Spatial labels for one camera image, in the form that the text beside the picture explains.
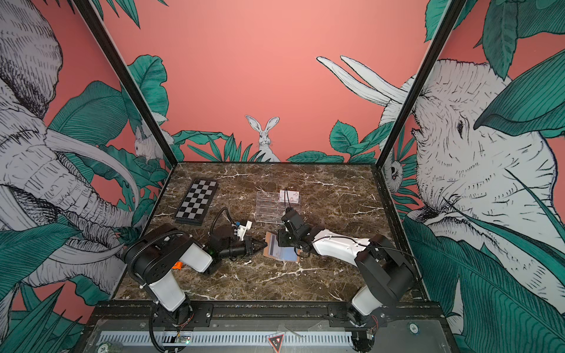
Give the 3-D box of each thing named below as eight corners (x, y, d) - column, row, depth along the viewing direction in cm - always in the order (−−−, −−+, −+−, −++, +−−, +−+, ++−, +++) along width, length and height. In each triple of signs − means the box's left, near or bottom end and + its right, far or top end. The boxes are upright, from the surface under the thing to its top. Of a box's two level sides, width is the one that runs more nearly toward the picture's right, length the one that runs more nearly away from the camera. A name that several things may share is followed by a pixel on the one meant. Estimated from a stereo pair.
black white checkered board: (177, 223, 99) (173, 219, 96) (196, 183, 114) (194, 178, 111) (203, 225, 98) (200, 221, 95) (218, 184, 114) (216, 180, 111)
